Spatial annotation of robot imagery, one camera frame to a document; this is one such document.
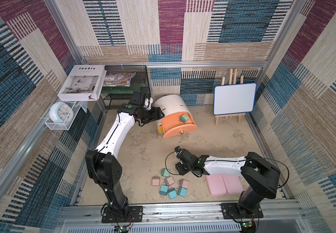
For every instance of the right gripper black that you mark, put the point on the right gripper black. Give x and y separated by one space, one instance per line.
184 163

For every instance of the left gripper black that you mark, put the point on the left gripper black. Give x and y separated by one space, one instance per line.
155 116

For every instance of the green plug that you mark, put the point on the green plug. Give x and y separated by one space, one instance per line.
180 172
184 118
166 173

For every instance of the white round drawer cabinet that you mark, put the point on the white round drawer cabinet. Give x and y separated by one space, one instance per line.
171 104

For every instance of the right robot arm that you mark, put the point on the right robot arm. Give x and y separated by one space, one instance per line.
261 175

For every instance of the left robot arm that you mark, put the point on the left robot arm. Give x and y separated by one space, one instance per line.
102 164

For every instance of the pink plug right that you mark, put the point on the pink plug right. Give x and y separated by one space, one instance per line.
184 183

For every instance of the pink plug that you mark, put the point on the pink plug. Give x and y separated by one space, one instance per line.
169 181
155 181
184 183

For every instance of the pink plug middle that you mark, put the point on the pink plug middle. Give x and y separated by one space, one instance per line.
169 181

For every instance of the blue plug right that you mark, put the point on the blue plug right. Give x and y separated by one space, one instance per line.
182 192

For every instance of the blue plug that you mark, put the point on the blue plug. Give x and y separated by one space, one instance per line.
163 190
172 193
182 192

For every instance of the blue plug middle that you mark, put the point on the blue plug middle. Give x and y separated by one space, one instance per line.
172 193

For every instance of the pink plug left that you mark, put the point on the pink plug left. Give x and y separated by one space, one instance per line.
155 181

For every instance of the blue plug left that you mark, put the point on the blue plug left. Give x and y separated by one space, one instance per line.
163 190

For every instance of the pink case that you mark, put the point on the pink case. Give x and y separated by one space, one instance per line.
222 184

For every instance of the green book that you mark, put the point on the green book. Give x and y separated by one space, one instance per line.
120 89

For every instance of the colourful snack bag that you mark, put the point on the colourful snack bag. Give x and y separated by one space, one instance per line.
119 79

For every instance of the white magazine box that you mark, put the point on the white magazine box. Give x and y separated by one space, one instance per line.
84 83

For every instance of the blue framed whiteboard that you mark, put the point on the blue framed whiteboard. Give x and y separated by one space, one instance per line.
247 98

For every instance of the white alarm clock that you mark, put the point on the white alarm clock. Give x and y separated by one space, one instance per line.
60 112

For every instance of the wooden easel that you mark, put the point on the wooden easel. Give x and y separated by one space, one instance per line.
226 97

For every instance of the black wire shelf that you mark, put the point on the black wire shelf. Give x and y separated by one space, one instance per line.
114 96

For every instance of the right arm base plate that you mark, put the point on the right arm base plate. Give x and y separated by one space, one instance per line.
231 210

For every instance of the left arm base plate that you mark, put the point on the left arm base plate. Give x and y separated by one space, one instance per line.
131 214

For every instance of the clear wire basket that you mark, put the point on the clear wire basket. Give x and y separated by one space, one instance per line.
76 107

